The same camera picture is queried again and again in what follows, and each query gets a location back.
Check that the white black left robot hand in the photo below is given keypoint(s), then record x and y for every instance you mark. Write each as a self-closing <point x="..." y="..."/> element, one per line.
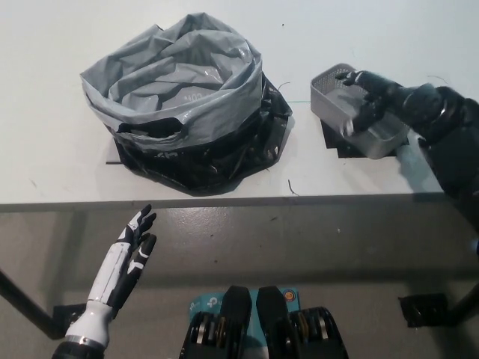
<point x="112" y="273"/>

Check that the dark right robot hand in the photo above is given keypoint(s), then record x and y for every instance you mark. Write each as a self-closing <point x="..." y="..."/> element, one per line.
<point x="385" y="97"/>

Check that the grey rectangular perforated plastic container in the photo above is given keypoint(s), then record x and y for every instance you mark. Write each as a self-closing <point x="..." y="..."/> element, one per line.
<point x="329" y="101"/>

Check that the grey and black plastic bag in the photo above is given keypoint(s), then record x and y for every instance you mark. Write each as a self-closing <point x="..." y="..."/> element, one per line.
<point x="179" y="75"/>

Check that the black tape patch on table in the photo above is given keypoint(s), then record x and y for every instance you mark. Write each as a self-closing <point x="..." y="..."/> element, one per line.
<point x="333" y="140"/>

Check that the black metal table leg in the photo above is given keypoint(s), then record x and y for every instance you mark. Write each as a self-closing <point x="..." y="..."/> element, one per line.
<point x="26" y="301"/>

